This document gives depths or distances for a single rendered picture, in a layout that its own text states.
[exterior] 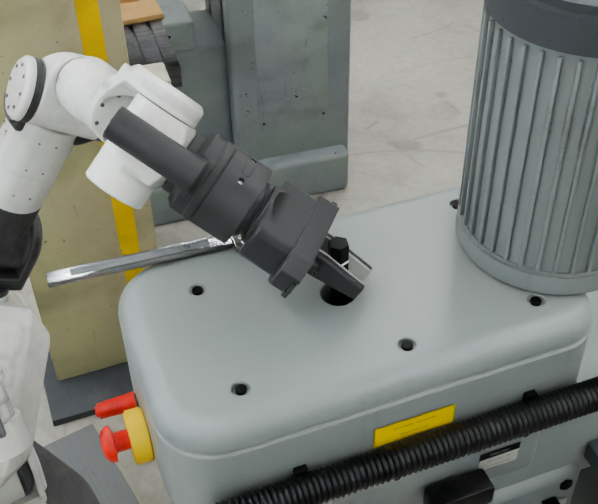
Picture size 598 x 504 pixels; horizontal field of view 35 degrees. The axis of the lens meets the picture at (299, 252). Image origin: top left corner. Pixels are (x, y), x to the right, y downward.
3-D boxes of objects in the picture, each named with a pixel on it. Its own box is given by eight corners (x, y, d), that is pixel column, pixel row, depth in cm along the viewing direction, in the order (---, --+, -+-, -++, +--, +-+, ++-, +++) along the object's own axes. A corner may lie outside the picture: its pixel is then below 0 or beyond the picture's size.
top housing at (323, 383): (183, 550, 94) (165, 452, 83) (123, 366, 112) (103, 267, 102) (586, 412, 106) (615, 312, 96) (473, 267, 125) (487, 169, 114)
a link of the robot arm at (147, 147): (184, 232, 99) (92, 171, 98) (241, 146, 98) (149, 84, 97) (176, 245, 88) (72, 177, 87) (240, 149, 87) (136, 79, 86)
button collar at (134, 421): (139, 477, 101) (131, 442, 97) (126, 434, 105) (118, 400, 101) (157, 471, 101) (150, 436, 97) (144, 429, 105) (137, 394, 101)
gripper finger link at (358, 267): (373, 269, 96) (323, 235, 95) (358, 285, 98) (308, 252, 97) (378, 259, 97) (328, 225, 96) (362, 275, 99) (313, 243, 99)
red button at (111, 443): (108, 472, 100) (102, 449, 97) (100, 444, 103) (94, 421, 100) (138, 463, 101) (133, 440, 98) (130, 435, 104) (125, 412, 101)
